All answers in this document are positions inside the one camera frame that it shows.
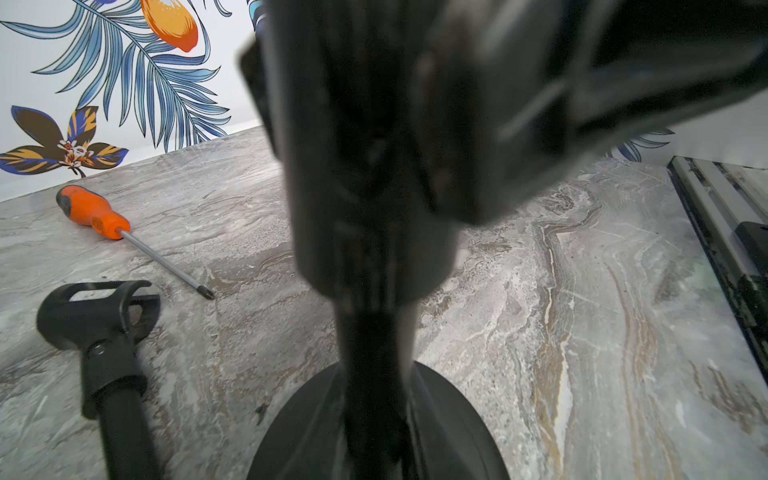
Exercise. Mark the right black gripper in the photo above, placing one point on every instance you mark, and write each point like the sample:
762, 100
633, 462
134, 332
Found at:
509, 96

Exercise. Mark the aluminium front rail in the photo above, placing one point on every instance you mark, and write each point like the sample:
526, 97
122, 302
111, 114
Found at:
727, 206

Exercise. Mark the orange handled screwdriver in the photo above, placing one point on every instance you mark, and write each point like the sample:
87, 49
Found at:
87, 208

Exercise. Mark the black stand pole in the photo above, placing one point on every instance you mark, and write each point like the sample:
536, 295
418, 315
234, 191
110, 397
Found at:
331, 79
104, 322

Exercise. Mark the black round base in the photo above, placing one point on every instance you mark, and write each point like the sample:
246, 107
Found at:
448, 438

